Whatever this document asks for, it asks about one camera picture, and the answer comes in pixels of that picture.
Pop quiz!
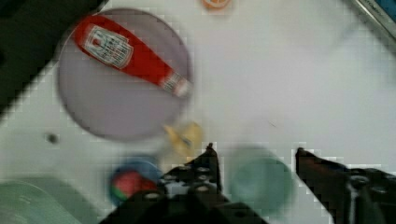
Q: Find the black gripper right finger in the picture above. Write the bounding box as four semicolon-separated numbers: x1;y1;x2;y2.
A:
295;147;396;224

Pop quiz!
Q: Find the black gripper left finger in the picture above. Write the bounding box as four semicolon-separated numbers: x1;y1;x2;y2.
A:
158;143;223;198

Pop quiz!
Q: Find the green strainer bowl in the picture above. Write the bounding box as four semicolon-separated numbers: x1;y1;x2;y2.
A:
0;177;98;224

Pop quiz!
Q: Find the yellow toy banana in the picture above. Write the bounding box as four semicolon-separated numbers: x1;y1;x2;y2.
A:
163;122;203;158

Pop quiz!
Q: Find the green metal cup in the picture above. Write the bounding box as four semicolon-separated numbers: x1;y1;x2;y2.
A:
226;146;295;217

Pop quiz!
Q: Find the grey round plate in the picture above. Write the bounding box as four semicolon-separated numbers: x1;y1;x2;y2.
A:
57;8;193;142

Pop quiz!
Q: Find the red ketchup bottle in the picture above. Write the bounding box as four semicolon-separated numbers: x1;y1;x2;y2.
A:
73;15;192;97

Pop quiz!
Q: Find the toy orange slice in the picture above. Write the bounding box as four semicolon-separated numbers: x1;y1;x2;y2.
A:
202;0;231;9

